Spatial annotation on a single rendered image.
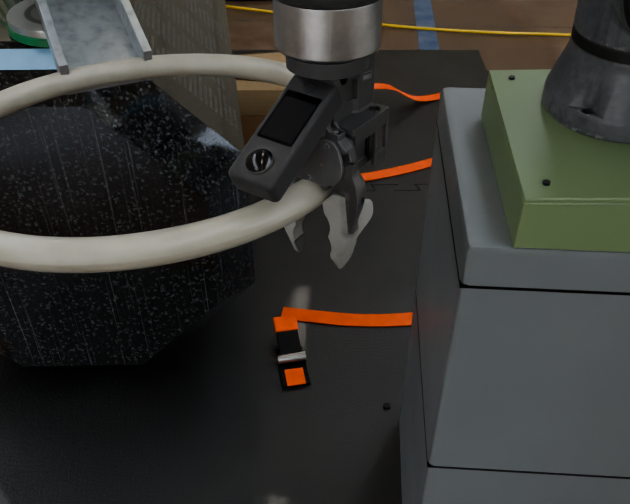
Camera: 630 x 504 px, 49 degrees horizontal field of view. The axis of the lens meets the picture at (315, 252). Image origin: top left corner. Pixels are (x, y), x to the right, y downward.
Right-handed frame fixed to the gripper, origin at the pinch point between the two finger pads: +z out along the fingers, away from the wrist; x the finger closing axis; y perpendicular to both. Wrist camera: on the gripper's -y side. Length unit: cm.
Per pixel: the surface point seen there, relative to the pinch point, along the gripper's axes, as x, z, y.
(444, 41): 106, 73, 258
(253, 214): 0.7, -8.4, -8.0
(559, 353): -21.1, 20.7, 22.9
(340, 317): 43, 82, 72
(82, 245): 9.5, -8.2, -19.2
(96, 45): 49, -7, 16
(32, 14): 82, -2, 28
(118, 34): 49, -7, 20
